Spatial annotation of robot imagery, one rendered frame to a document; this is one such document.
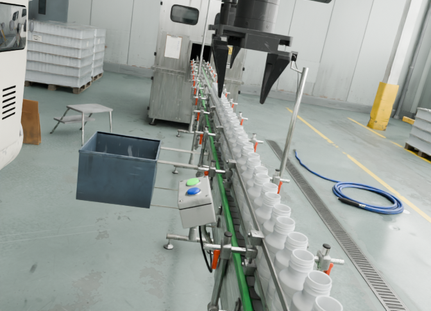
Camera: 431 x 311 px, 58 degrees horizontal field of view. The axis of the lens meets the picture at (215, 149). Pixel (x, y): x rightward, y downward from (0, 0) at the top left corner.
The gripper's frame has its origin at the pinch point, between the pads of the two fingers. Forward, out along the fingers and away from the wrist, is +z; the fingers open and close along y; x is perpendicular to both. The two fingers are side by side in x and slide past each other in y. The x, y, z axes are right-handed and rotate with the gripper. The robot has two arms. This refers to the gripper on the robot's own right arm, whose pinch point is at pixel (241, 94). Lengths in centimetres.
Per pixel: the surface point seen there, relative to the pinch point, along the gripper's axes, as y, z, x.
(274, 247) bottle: 12.5, 28.3, 6.9
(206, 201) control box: 0.6, 28.9, 25.6
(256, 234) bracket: 10.0, 28.4, 11.4
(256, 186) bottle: 13.3, 26.2, 31.5
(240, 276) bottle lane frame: 9.4, 40.4, 14.6
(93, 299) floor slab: -39, 140, 126
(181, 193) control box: -4.9, 30.0, 30.4
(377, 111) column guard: 464, 101, 808
